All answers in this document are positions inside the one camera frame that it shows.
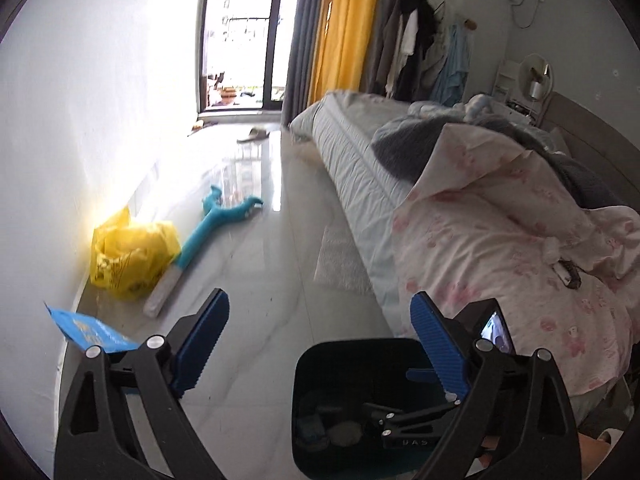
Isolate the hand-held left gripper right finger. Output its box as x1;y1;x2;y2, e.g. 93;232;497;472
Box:
410;291;581;480

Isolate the white dressing table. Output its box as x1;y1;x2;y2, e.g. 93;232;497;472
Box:
491;59;540;122

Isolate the light blue hanging shirt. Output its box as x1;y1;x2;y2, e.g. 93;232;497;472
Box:
429;22;472;109

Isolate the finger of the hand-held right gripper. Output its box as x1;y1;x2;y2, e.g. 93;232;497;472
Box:
405;367;445;386
362;398;460;437

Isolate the grey bed headboard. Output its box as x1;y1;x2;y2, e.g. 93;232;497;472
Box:
537;90;640;211

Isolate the blue flat packet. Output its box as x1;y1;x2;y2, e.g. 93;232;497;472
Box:
43;302;142;354

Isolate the wall clothes rail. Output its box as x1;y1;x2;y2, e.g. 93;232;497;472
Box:
389;0;477;32

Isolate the white hanging shirt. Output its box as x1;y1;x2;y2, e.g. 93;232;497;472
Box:
384;10;419;87

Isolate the person's right forearm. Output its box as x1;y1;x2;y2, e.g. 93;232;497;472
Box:
579;431;621;480

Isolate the black trash bin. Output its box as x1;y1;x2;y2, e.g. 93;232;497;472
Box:
291;338;453;480

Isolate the air conditioner power cable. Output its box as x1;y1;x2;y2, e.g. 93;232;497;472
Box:
511;0;547;29

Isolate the blue dinosaur grabber toy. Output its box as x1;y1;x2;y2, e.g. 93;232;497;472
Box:
143;184;265;319

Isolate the beige hanging jacket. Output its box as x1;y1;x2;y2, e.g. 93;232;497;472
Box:
421;0;457;92

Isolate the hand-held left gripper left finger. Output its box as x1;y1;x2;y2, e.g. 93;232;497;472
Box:
54;287;231;480

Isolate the black hanging garment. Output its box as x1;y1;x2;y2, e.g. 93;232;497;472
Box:
394;0;437;102

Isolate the yellow plastic bag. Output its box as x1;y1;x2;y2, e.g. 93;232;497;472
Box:
89;205;183;303

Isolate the round white fan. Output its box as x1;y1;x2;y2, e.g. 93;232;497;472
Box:
519;53;556;102

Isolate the balcony door frame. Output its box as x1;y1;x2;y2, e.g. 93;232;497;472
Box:
196;0;307;114

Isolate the yellow curtain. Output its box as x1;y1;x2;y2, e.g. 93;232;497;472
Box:
306;0;384;107

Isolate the grey brown hanging coat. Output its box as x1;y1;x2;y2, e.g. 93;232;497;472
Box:
369;0;407;99

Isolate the pink printed duvet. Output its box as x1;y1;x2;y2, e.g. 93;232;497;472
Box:
390;122;640;397

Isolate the white floor rug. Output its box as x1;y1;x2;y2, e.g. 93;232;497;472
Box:
313;224;374;294

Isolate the grey fleece blanket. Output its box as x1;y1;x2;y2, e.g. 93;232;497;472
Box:
372;111;627;212

